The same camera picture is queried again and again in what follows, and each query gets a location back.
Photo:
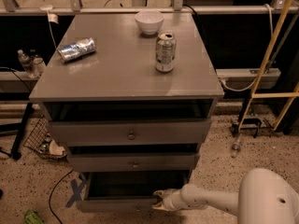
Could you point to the black tripod leg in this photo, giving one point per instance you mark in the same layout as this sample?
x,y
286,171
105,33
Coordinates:
x,y
15,154

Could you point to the black clamp stand base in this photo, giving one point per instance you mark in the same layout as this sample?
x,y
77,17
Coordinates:
x,y
252,123

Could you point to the clear water bottle left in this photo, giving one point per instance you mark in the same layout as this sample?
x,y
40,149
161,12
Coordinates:
x,y
26,63

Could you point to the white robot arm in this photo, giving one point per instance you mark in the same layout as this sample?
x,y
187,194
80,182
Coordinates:
x,y
264,197

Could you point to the grey middle drawer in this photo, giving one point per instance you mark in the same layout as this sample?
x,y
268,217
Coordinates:
x,y
129,162

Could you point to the water bottle on floor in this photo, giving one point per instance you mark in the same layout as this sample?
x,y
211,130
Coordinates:
x,y
236,146

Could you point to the grey drawer cabinet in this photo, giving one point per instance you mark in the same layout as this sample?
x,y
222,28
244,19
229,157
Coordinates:
x,y
119,82

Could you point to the wire basket with trash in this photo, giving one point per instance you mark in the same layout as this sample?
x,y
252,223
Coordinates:
x,y
42,143

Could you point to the grey drawer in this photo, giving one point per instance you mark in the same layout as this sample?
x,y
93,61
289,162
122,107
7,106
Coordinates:
x,y
129,162
128,191
113,133

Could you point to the white bowl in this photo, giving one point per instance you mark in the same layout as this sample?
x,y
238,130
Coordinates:
x,y
149,21

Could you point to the crushed blue soda can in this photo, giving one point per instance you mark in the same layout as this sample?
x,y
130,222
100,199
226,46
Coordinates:
x,y
76,50

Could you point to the grey top drawer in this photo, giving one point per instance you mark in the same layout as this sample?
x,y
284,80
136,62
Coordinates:
x,y
113,133

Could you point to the metal railing frame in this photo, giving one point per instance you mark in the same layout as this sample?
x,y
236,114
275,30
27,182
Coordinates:
x,y
149,0

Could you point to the grey bottom drawer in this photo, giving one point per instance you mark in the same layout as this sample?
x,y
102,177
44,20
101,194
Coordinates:
x,y
128,191

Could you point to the blue tape cross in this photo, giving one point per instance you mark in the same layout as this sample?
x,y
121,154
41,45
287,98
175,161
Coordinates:
x,y
77,188

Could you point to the clear water bottle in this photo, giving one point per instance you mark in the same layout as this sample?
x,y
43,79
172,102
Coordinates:
x,y
26,63
37,61

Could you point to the upright green soda can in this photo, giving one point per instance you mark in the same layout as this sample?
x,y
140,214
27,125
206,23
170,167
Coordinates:
x,y
165,51

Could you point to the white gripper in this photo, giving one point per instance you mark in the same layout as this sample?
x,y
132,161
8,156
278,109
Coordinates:
x,y
170,199

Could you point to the green crumpled wrapper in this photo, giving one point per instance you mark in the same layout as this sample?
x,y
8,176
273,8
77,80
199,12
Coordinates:
x,y
32,217

